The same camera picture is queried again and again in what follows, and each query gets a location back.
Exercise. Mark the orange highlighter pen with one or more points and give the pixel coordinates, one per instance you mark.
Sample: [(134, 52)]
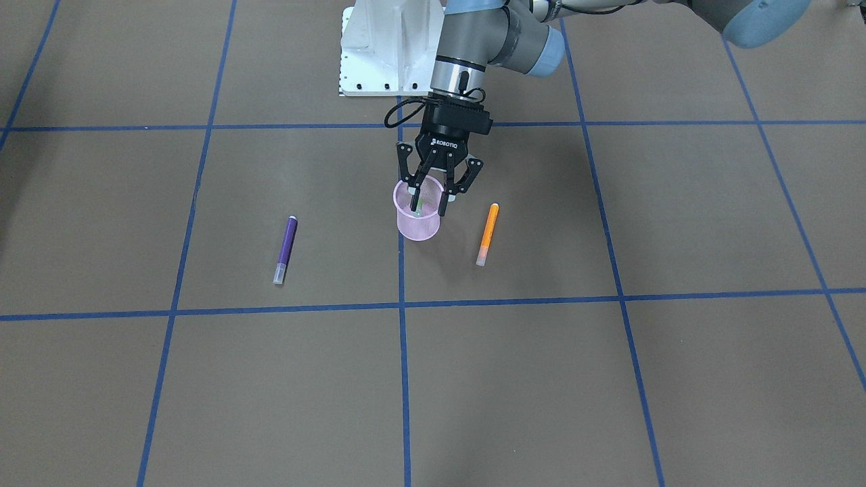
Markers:
[(487, 234)]

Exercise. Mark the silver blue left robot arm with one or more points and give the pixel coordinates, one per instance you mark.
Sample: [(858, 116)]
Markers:
[(516, 35)]

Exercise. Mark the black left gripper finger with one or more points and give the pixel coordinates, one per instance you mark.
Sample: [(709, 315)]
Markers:
[(420, 183), (448, 194)]

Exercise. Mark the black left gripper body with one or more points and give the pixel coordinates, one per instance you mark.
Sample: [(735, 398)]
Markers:
[(438, 143)]

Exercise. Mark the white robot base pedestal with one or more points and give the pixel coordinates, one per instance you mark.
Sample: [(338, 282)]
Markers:
[(388, 48)]

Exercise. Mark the pink mesh pen holder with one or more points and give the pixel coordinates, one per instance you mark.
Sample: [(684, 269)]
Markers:
[(423, 222)]

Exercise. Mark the purple marker pen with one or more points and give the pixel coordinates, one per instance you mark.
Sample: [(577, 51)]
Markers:
[(285, 252)]

